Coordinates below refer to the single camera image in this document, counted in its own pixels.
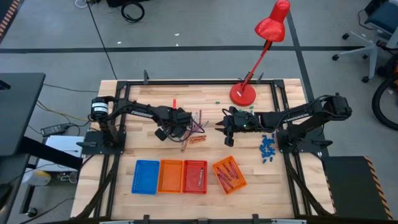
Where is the black hazard-striped mat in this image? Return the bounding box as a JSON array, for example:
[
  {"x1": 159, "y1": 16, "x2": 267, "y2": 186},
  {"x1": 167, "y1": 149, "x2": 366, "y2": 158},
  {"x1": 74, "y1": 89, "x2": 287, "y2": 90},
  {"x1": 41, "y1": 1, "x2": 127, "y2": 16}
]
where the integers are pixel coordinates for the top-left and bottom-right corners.
[{"x1": 0, "y1": 0, "x2": 22, "y2": 43}]

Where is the black equipment box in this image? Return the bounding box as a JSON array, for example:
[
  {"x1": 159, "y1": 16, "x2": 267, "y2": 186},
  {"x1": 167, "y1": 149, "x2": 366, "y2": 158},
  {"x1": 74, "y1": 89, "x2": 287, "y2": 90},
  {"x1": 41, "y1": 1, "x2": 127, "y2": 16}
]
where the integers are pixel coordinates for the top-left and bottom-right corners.
[{"x1": 105, "y1": 0, "x2": 150, "y2": 9}]

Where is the black desk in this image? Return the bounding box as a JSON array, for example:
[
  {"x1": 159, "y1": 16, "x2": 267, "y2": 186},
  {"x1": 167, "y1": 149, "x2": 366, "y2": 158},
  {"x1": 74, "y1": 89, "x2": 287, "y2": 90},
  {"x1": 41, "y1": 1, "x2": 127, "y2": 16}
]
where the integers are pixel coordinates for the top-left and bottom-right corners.
[{"x1": 0, "y1": 72, "x2": 83, "y2": 224}]

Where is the long black floor cable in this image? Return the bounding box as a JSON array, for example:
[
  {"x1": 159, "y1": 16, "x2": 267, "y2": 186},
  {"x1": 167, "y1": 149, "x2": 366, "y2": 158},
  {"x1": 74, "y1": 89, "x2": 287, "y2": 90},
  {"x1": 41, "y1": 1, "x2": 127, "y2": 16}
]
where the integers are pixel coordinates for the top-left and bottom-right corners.
[{"x1": 86, "y1": 2, "x2": 118, "y2": 80}]

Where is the blue plastic basket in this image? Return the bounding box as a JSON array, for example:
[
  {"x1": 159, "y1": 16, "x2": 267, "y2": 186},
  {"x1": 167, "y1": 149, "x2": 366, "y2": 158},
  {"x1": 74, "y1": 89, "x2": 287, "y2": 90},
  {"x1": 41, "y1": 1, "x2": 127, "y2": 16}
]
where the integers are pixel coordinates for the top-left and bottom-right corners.
[{"x1": 131, "y1": 159, "x2": 160, "y2": 196}]

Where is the orange plastic basket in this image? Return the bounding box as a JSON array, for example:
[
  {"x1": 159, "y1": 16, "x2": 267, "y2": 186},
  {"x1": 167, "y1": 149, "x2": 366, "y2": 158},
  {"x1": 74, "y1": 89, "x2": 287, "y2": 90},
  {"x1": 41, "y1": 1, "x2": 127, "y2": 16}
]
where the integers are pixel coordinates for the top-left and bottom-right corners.
[
  {"x1": 157, "y1": 159, "x2": 185, "y2": 194},
  {"x1": 212, "y1": 155, "x2": 248, "y2": 196}
]

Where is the thick black hose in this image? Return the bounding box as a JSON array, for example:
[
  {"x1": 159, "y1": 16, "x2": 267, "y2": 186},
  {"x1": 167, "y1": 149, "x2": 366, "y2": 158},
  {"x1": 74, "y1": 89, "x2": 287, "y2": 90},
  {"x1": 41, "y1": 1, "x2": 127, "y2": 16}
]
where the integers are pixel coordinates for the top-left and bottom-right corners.
[{"x1": 371, "y1": 73, "x2": 398, "y2": 131}]

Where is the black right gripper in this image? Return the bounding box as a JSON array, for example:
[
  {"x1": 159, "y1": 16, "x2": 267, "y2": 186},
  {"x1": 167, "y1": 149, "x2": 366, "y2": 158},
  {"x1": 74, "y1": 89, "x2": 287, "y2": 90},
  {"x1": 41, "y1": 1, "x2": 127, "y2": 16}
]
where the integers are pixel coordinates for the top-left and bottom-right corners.
[{"x1": 215, "y1": 106, "x2": 249, "y2": 147}]

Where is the white and yellow container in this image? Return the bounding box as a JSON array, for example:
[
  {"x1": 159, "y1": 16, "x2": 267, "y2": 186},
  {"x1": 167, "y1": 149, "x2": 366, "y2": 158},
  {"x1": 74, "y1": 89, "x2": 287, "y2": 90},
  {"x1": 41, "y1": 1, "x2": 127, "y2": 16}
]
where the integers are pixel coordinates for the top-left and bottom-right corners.
[{"x1": 21, "y1": 169, "x2": 52, "y2": 187}]

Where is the coiled black cable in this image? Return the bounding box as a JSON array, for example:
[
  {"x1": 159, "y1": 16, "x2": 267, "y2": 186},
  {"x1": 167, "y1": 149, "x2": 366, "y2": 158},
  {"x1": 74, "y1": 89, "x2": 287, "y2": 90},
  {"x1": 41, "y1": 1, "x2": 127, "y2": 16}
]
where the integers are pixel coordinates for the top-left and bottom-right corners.
[{"x1": 120, "y1": 1, "x2": 146, "y2": 24}]

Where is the white box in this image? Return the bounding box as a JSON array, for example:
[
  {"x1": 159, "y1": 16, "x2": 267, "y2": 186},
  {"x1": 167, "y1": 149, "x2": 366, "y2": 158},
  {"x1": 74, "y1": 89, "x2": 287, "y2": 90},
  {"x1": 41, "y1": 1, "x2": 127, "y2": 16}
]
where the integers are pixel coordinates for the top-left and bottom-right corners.
[{"x1": 45, "y1": 135, "x2": 85, "y2": 172}]

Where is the black power adapter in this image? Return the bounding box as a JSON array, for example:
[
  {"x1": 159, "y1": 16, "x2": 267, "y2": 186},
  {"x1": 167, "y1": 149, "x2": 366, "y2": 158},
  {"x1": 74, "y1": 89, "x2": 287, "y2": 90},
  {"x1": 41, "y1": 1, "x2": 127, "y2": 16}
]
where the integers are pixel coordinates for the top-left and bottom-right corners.
[{"x1": 40, "y1": 123, "x2": 71, "y2": 138}]

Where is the white and blue office chair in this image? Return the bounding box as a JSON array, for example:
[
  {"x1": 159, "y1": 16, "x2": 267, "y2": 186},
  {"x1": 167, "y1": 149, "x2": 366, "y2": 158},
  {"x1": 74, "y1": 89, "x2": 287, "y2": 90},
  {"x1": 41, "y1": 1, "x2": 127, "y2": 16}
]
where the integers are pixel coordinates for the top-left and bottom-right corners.
[{"x1": 331, "y1": 0, "x2": 398, "y2": 84}]

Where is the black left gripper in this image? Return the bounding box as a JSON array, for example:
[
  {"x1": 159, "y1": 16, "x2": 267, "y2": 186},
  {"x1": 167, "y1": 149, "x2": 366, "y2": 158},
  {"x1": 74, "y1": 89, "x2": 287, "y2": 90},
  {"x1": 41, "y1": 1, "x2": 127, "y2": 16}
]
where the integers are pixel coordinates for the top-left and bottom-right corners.
[{"x1": 154, "y1": 108, "x2": 193, "y2": 142}]

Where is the red plastic basket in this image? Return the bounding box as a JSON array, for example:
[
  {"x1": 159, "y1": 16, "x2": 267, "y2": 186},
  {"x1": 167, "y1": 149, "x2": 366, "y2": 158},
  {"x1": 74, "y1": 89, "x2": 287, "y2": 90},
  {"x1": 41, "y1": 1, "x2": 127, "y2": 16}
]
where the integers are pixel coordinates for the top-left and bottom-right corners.
[{"x1": 182, "y1": 159, "x2": 208, "y2": 195}]

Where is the black hazard-striped step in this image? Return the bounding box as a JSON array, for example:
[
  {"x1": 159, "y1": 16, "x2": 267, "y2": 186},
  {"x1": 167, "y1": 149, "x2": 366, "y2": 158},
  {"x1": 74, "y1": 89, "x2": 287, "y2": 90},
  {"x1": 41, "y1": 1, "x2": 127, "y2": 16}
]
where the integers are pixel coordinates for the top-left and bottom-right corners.
[{"x1": 321, "y1": 155, "x2": 395, "y2": 221}]

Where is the red desk lamp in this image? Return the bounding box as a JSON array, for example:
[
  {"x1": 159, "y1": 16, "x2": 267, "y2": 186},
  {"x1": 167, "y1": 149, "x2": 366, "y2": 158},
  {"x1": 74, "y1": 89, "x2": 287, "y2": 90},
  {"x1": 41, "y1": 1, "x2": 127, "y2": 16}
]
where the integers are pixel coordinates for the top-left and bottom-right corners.
[{"x1": 229, "y1": 0, "x2": 292, "y2": 107}]

